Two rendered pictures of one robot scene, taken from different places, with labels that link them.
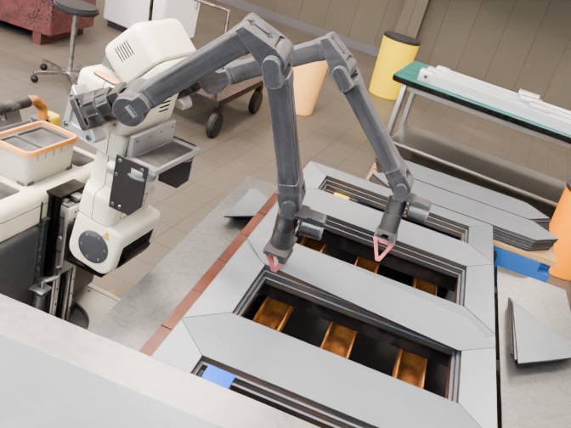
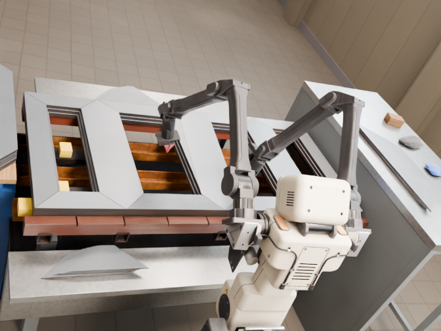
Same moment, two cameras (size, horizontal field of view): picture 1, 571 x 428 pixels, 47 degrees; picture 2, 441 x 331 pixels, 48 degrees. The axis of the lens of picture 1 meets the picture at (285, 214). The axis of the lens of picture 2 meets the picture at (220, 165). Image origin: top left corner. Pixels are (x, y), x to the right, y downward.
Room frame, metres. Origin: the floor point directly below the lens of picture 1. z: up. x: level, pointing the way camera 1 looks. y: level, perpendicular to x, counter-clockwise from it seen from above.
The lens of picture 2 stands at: (2.87, 1.21, 2.19)
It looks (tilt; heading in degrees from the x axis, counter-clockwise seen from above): 34 degrees down; 226
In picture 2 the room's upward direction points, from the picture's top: 25 degrees clockwise
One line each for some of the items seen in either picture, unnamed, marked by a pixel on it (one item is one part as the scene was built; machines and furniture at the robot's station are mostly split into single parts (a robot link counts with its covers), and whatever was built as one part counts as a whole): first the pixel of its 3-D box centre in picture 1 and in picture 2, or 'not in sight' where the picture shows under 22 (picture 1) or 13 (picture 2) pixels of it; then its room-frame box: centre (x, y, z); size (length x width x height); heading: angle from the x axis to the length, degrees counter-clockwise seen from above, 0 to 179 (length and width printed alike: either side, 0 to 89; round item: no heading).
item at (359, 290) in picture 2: not in sight; (314, 220); (0.79, -0.05, 0.50); 1.30 x 0.04 x 1.01; 81
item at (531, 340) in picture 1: (542, 338); (124, 98); (1.75, -0.87, 0.77); 0.45 x 0.20 x 0.04; 171
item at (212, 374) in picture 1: (216, 382); not in sight; (1.03, 0.04, 0.88); 0.06 x 0.06 x 0.02; 81
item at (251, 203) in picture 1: (256, 206); (94, 260); (2.22, 0.11, 0.70); 0.39 x 0.12 x 0.04; 171
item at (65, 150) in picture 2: not in sight; (65, 150); (2.20, -0.42, 0.79); 0.06 x 0.05 x 0.04; 81
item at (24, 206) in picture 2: not in sight; (25, 207); (2.43, -0.11, 0.79); 0.06 x 0.05 x 0.04; 81
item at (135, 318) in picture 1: (212, 250); (179, 268); (1.88, 0.20, 0.66); 1.30 x 0.20 x 0.03; 171
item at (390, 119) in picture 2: not in sight; (394, 119); (0.31, -0.26, 1.07); 0.10 x 0.06 x 0.05; 156
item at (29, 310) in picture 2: not in sight; (162, 280); (1.86, 0.12, 0.47); 1.30 x 0.04 x 0.35; 171
